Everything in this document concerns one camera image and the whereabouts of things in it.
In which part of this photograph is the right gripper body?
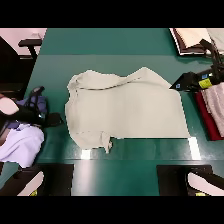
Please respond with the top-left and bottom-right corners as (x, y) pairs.
(179, 71), (205, 93)

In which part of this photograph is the red garment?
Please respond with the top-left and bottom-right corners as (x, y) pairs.
(194, 91), (224, 142)

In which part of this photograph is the cream T-shirt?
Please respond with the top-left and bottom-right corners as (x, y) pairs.
(64, 66), (191, 155)

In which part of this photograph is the grey garment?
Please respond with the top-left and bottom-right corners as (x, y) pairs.
(201, 82), (224, 138)

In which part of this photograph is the lavender garment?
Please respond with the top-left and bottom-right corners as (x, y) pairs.
(0, 122), (46, 169)

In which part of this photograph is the blue garment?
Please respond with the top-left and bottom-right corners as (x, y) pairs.
(6, 94), (48, 131)

